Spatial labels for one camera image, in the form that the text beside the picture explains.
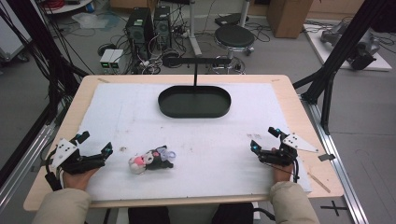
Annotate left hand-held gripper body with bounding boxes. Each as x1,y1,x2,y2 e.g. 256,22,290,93
50,137,106,175

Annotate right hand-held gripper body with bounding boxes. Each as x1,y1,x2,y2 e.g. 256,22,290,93
258,132,319,168

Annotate person's right hand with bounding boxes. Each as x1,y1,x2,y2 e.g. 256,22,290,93
272,161,296,184

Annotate person's left hand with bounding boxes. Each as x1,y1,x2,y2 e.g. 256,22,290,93
63,167,101,191

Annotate thin wooden stick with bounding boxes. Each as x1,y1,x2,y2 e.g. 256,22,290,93
306,171,332,194

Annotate black white pink plush toy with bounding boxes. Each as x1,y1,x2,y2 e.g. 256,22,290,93
128,145,177,175

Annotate white foam mat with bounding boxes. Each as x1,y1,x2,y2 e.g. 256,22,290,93
77,81,313,203

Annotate person's leg dark trousers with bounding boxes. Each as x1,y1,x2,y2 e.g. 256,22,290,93
211,202,255,224
127,206,171,224

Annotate black oval tray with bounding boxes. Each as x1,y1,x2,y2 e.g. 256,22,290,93
157,85,233,119

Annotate black tape cross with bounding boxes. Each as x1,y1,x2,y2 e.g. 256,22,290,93
319,200,348,217

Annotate white power supply box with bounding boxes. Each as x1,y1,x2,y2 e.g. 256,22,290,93
99,49,116,75
108,49,125,75

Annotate white floor board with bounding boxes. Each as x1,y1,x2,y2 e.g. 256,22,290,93
303,22,393,73

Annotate black round stool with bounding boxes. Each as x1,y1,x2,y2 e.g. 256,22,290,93
213,23,257,60

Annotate clear plastic sheet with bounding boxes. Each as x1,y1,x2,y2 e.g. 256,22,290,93
71,11,121,33

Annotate brown cardboard box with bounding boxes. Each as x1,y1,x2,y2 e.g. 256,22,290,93
266,0,315,39

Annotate black computer tower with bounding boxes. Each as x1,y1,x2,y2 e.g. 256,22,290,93
152,5,173,51
125,7,154,61

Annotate white cabinet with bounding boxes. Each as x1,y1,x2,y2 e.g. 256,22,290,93
0,17,33,63

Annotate grey robot device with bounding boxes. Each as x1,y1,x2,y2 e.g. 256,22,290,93
319,21,381,71

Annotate black flat case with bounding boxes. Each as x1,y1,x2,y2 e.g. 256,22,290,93
214,12,250,28

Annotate white round table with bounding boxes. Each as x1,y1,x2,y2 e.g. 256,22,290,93
42,0,95,16

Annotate white desk leg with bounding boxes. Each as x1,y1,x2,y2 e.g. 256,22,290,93
187,0,204,58

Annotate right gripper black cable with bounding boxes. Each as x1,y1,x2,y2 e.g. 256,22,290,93
291,156,301,185

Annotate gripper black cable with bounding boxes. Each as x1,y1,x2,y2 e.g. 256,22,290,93
44,154,64,192
291,156,301,185

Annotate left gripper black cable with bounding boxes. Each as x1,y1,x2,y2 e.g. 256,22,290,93
44,154,64,192

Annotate aluminium rail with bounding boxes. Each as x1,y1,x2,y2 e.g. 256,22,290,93
299,92,371,224
0,123,61,214

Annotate black metal frame strut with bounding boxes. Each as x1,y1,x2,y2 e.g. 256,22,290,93
0,0,90,126
291,0,396,136

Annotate black camera stand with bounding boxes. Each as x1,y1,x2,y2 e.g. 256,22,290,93
161,56,233,88

